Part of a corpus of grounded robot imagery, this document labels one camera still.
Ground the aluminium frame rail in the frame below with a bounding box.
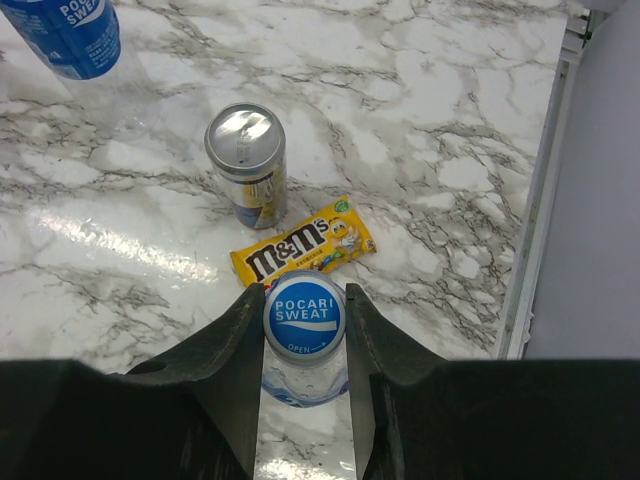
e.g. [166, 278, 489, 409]
[494, 9, 609, 360]

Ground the yellow M&M's candy pack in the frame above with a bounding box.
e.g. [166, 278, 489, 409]
[230, 196, 377, 286]

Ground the Red Bull can right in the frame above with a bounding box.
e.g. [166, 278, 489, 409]
[204, 103, 287, 230]

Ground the blue Pocari Sweat cap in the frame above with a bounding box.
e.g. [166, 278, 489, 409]
[263, 270, 346, 365]

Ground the blue label water bottle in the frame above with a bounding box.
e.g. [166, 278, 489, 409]
[260, 271, 350, 409]

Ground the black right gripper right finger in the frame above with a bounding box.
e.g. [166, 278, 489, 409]
[346, 284, 639, 479]

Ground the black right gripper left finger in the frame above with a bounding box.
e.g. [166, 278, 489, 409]
[1, 284, 265, 479]

